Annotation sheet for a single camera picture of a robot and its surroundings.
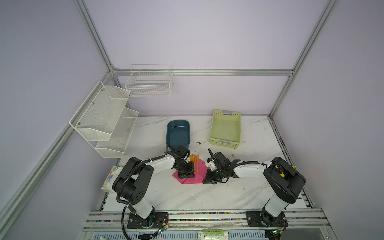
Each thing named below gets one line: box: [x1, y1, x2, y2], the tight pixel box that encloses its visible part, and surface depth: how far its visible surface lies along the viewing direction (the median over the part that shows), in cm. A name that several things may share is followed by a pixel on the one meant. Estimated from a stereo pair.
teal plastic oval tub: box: [166, 120, 191, 150], surface depth 107 cm
